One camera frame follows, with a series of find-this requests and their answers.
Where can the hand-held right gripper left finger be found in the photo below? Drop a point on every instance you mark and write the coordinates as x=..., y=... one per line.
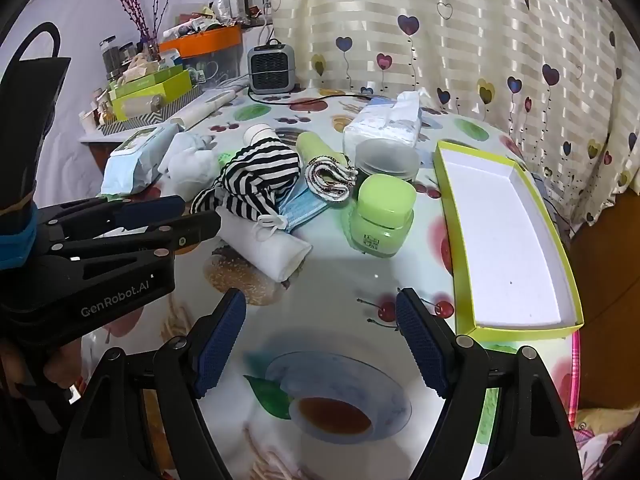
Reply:
x=220, y=345

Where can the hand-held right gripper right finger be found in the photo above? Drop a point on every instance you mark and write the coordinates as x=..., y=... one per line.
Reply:
x=420, y=345

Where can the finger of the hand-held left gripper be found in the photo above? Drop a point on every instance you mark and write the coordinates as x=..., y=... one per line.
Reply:
x=150, y=208
x=195, y=230

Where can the white towel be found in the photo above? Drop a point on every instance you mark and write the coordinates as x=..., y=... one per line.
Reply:
x=260, y=250

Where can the light green cloth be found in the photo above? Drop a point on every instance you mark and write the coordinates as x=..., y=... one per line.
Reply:
x=226, y=162

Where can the black white striped cloth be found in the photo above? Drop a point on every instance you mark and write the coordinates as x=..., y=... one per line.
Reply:
x=260, y=170

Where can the blue face mask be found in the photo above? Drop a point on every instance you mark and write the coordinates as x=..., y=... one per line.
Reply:
x=300, y=207

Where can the white knit cloth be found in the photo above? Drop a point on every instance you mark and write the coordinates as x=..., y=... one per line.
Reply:
x=257, y=135

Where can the yellow-green cardboard box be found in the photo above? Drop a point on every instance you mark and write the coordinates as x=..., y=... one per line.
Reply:
x=505, y=240

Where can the green towel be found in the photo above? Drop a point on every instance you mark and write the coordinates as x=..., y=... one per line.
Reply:
x=320, y=152

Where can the soft tissue pack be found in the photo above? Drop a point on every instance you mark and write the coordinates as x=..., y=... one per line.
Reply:
x=380, y=127

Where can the person's left hand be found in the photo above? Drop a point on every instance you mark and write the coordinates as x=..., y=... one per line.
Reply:
x=65, y=375

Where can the blue wet wipes pack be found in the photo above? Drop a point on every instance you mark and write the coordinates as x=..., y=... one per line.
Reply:
x=132, y=165

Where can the grey chevron patterned box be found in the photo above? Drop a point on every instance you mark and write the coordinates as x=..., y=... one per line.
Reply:
x=145, y=120

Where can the fruit print tablecloth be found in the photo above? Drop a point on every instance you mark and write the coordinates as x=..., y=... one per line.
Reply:
x=325, y=310

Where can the green gift box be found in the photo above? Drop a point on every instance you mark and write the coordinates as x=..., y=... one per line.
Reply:
x=150, y=92

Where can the long white paper roll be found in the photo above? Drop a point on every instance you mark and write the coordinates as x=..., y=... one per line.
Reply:
x=210, y=107

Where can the green lidded cream jar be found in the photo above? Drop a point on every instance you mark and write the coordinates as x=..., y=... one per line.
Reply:
x=380, y=210

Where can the beige plush toy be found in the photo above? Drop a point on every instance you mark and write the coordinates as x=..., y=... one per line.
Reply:
x=140, y=67

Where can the white printed mug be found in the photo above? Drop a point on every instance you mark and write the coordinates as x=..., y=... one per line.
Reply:
x=202, y=75

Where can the glass jar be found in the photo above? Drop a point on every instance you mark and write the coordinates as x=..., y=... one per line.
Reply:
x=126, y=55
x=108, y=57

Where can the orange rimmed storage bin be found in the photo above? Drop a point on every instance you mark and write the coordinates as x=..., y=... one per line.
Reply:
x=205, y=42

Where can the grey space heater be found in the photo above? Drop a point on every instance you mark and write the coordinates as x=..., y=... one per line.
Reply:
x=272, y=67

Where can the clear plastic container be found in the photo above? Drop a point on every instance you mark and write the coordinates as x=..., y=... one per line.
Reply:
x=387, y=157

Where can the assorted clutter pile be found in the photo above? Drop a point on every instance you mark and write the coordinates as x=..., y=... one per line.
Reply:
x=200, y=22

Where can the purple flower branches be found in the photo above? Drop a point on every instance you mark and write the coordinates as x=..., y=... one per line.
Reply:
x=137, y=5

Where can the silver foil bag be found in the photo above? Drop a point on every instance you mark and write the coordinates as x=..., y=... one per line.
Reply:
x=224, y=2

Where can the heart print curtain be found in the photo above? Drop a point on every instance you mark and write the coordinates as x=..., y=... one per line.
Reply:
x=475, y=35

